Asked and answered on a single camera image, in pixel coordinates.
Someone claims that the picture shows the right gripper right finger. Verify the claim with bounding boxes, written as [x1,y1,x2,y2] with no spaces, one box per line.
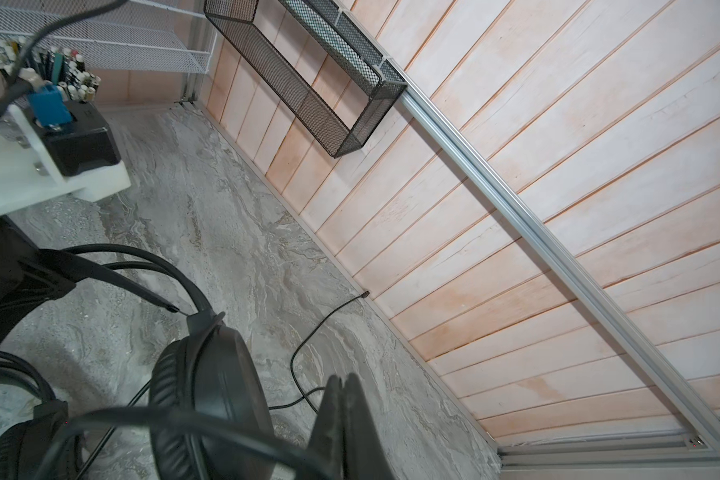
[342,373,395,480]

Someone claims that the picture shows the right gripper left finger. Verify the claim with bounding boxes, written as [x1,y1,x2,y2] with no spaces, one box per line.
[308,375,344,479]

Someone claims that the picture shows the black mesh wall basket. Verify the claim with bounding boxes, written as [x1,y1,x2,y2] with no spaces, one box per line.
[203,1,407,158]

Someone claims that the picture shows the clear cup of pencils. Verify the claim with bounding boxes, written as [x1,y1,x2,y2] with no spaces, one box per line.
[0,36,101,103]

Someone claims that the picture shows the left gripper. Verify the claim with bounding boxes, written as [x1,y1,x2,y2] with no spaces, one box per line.
[0,216,179,345]

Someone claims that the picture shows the white wire mesh shelf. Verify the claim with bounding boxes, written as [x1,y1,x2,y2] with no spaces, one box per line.
[0,1,216,74]

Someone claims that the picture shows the headphones black cable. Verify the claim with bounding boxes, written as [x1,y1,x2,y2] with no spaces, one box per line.
[266,290,371,412]

